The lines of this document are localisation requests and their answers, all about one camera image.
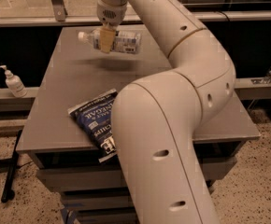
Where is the white pump dispenser bottle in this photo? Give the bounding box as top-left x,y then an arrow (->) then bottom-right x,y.
0,65 -> 27,98

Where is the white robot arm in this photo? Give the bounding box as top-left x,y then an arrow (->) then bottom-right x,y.
97,0 -> 235,224

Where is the grey drawer cabinet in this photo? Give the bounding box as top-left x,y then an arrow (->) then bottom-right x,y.
18,26 -> 259,224

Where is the clear plastic water bottle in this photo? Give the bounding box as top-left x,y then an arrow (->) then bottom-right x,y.
78,29 -> 141,54

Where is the blue potato chips bag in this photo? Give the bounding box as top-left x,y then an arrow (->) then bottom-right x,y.
67,89 -> 118,163

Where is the black floor stand leg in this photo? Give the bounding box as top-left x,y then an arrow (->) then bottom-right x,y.
1,130 -> 22,203

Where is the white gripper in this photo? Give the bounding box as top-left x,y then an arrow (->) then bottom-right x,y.
96,0 -> 127,53

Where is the grey metal window rail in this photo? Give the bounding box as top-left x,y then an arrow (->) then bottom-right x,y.
0,0 -> 271,26

